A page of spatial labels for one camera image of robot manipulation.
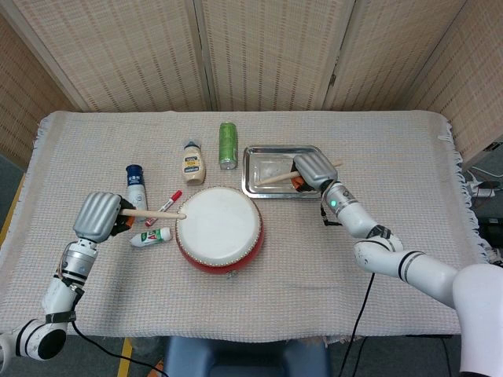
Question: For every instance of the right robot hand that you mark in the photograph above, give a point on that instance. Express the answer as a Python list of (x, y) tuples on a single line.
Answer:
[(316, 170)]

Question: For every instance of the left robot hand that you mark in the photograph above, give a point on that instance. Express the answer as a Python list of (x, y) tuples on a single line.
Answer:
[(96, 216)]

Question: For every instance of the wooden drumstick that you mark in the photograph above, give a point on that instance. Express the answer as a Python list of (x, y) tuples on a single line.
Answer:
[(157, 214), (275, 178)]

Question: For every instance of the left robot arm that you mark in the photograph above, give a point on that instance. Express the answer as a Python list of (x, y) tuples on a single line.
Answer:
[(59, 294)]

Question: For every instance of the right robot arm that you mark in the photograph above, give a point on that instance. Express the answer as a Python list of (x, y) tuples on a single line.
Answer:
[(424, 271)]

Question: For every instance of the stainless steel tray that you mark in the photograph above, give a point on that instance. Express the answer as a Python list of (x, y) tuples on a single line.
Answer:
[(267, 165)]

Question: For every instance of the red drum with white skin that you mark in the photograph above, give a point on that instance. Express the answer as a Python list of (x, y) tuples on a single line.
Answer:
[(218, 228)]

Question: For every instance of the white bottle with blue cap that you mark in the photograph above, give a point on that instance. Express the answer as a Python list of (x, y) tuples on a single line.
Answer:
[(135, 184)]

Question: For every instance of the white and green small bottle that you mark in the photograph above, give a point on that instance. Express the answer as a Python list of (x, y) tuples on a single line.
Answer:
[(151, 236)]

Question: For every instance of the red and white marker pen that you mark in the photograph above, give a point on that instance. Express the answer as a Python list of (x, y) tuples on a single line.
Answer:
[(171, 199)]

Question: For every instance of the green drink can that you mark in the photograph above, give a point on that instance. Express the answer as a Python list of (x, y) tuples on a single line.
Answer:
[(228, 145)]

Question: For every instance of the beige mayonnaise squeeze bottle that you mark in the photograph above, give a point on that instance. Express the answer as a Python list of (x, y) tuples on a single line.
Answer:
[(193, 167)]

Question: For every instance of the beige woven tablecloth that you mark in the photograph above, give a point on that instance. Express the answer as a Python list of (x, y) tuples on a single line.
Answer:
[(275, 306)]

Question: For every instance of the woven folding screen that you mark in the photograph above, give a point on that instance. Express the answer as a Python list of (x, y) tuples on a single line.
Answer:
[(118, 51)]

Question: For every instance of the white power strip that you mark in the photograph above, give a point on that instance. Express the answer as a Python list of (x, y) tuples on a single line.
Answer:
[(485, 192)]

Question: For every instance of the black box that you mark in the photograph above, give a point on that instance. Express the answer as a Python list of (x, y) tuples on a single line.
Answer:
[(493, 231)]

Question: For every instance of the blue chair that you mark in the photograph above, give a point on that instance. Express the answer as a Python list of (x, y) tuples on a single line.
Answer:
[(243, 357)]

